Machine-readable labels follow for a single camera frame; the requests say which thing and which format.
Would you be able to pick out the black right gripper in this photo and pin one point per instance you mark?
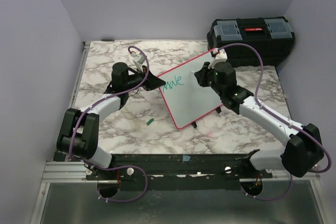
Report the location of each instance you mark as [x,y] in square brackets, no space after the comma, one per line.
[201,74]

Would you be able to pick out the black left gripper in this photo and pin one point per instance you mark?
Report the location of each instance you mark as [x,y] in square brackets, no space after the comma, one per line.
[153,82]

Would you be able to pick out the pink framed whiteboard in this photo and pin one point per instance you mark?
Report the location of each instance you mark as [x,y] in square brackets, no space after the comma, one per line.
[185,100]

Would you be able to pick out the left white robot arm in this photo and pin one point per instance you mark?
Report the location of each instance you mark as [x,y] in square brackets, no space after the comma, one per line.
[79,132]

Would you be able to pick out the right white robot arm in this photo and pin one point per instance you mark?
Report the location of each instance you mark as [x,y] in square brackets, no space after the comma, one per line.
[302,147]

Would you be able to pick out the black plastic toolbox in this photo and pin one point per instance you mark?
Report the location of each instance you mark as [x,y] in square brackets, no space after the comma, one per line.
[273,38]

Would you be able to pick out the blue tape piece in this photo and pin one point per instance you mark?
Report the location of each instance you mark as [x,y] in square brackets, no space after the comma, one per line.
[186,158]

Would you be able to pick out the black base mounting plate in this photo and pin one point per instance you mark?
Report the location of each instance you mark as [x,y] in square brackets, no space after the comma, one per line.
[168,172]

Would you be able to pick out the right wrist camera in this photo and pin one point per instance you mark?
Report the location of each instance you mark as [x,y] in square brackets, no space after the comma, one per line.
[219,56]

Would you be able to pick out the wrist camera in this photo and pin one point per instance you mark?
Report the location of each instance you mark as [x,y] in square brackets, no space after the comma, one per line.
[219,56]
[138,60]

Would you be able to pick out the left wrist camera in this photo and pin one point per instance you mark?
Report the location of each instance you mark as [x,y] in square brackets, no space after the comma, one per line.
[138,60]

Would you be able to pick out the aluminium table edge rail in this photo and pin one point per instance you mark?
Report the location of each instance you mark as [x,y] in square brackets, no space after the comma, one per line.
[44,186]

